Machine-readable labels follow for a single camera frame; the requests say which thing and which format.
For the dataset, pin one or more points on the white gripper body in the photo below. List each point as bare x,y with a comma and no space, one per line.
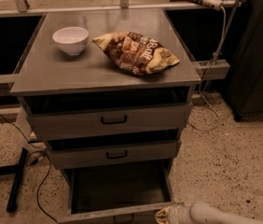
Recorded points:
183,216

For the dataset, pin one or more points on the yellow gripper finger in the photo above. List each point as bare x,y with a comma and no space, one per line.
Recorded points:
162,216

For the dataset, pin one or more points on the grey bottom drawer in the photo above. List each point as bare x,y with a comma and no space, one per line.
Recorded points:
126,193

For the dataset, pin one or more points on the grey drawer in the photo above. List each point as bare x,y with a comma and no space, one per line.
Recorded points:
110,121
77,157
126,193

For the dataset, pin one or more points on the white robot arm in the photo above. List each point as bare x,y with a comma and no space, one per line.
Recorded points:
199,213

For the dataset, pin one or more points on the grey top drawer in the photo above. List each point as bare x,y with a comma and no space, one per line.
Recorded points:
110,121

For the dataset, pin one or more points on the grey middle drawer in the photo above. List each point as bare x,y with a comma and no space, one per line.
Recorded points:
77,157

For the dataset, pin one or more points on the grey drawer cabinet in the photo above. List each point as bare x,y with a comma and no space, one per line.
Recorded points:
51,82

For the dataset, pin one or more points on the dark cabinet at right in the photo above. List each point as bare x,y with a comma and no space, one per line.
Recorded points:
244,85

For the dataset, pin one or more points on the black metal stand foot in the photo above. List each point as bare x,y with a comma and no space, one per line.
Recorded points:
16,170

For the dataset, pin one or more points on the brown yellow chip bag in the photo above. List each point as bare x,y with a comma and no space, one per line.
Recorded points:
137,54

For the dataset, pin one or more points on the white ceramic bowl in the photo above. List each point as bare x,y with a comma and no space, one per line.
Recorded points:
71,40

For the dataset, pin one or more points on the grey metal frame rail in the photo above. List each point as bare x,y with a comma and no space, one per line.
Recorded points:
209,71

